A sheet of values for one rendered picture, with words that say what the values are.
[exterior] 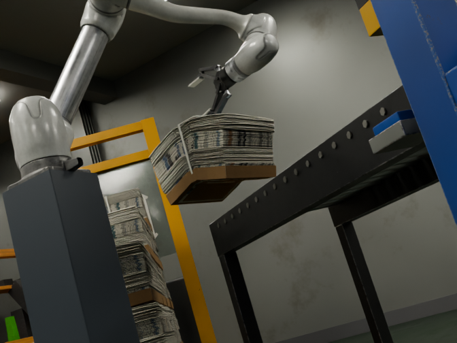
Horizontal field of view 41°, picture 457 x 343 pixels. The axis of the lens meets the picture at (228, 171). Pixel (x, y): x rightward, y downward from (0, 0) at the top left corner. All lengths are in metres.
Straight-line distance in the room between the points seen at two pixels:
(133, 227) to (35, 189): 1.08
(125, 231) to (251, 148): 0.85
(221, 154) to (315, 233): 3.80
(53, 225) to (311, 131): 4.38
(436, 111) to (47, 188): 1.18
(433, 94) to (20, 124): 1.31
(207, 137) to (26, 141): 0.64
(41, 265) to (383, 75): 4.44
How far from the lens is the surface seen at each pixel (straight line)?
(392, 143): 1.14
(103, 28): 2.32
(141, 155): 4.08
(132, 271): 2.24
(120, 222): 2.85
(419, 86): 0.93
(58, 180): 1.80
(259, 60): 2.21
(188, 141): 2.26
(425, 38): 0.92
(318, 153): 1.51
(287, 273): 6.01
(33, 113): 1.92
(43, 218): 1.80
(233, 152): 2.18
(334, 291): 5.85
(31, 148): 1.89
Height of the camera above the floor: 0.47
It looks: 13 degrees up
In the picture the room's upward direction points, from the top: 17 degrees counter-clockwise
